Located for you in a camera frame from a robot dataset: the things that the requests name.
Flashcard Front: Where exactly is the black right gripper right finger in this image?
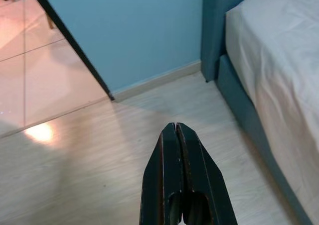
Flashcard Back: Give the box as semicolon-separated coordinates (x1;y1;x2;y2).
177;122;238;225

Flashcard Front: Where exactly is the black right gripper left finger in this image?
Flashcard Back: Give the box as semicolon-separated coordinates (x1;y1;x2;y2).
139;122;184;225

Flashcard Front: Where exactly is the beige baseboard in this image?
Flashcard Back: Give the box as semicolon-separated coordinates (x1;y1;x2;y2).
111;59;203;103

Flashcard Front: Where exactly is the wooden chair leg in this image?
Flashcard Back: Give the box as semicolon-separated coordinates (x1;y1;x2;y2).
45;10;55;30

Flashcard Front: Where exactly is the black door frame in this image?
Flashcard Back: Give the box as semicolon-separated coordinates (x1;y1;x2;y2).
26;0;116;102

